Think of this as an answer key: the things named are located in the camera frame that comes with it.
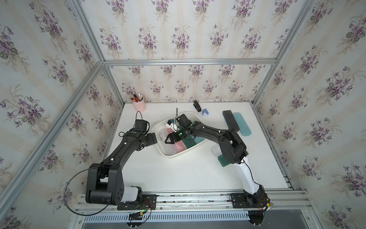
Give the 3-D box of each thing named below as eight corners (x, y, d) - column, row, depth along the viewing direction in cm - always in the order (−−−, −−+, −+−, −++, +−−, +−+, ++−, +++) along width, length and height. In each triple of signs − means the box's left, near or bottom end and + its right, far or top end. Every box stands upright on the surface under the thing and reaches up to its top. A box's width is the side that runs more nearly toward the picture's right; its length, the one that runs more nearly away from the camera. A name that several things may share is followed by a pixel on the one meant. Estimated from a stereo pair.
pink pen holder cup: (138, 114, 114) (135, 106, 106) (135, 109, 118) (131, 100, 110) (149, 109, 118) (146, 100, 110) (145, 104, 121) (143, 96, 114)
